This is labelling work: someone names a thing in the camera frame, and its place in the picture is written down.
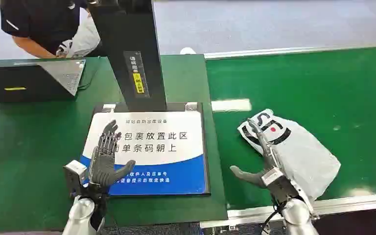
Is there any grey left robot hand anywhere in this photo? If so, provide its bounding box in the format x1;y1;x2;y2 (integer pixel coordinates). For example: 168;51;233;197
88;120;136;188

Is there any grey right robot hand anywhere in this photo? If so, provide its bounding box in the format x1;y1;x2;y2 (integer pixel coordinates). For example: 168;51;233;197
229;118;301;204

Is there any white plastic parcel bag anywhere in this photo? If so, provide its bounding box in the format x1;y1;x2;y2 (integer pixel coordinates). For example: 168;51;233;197
237;109;342;202

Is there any scanning platform with blue-white sign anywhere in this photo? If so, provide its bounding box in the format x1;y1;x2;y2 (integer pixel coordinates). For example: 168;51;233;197
80;102;212;197

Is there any green table mat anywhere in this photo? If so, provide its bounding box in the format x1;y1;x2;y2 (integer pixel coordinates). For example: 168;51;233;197
0;54;229;233

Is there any green conveyor belt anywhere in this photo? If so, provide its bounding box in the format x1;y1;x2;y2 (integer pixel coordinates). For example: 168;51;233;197
206;45;376;210

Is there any yellow label on column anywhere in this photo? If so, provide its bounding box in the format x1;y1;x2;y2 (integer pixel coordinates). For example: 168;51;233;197
133;72;146;94

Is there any black box with grey panel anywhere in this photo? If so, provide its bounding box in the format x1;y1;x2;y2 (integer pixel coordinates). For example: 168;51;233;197
0;58;87;104

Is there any white sack held by person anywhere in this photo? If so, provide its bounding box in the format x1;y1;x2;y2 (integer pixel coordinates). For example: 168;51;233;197
66;15;101;59

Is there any black scanner column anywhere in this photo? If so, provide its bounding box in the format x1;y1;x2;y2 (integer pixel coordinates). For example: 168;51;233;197
87;0;168;113

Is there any person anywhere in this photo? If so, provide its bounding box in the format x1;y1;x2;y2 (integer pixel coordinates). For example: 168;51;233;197
0;0;90;59

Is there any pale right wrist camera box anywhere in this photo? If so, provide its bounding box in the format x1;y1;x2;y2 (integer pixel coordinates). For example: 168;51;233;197
260;167;285;188

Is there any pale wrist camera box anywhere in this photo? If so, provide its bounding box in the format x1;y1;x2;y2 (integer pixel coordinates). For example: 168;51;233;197
260;167;285;188
63;160;89;198

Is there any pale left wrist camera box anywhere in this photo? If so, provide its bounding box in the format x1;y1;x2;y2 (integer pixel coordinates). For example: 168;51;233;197
63;160;89;198

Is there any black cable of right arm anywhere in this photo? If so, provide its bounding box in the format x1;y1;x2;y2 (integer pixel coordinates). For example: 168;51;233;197
259;200;288;235

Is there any aluminium conveyor frame rail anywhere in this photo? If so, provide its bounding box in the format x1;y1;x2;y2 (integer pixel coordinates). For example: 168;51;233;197
203;43;376;60
200;192;376;230

